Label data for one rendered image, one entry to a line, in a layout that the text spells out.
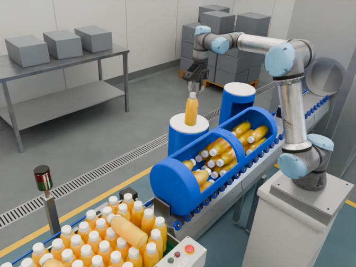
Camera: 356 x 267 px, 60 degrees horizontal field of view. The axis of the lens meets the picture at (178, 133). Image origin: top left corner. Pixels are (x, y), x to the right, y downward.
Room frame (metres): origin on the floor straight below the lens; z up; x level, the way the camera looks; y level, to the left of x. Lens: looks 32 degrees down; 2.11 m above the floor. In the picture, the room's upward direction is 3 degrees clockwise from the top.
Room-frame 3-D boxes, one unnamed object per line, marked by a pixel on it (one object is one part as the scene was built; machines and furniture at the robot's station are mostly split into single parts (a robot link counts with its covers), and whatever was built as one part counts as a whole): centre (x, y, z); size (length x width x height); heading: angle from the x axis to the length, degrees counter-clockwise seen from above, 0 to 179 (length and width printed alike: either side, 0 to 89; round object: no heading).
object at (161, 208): (1.08, 0.05, 0.99); 0.10 x 0.02 x 0.12; 50
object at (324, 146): (1.11, -0.60, 1.37); 0.13 x 0.12 x 0.14; 129
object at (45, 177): (1.01, 0.57, 1.23); 0.06 x 0.06 x 0.04
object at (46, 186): (1.01, 0.57, 1.18); 0.06 x 0.06 x 0.05
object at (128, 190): (1.17, 0.23, 0.95); 0.10 x 0.07 x 0.10; 50
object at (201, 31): (1.54, -0.09, 1.71); 0.09 x 0.08 x 0.11; 39
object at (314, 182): (1.11, -0.61, 1.25); 0.15 x 0.15 x 0.10
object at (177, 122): (1.88, -0.08, 1.03); 0.28 x 0.28 x 0.01
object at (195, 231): (1.89, -0.62, 0.79); 2.17 x 0.29 x 0.34; 140
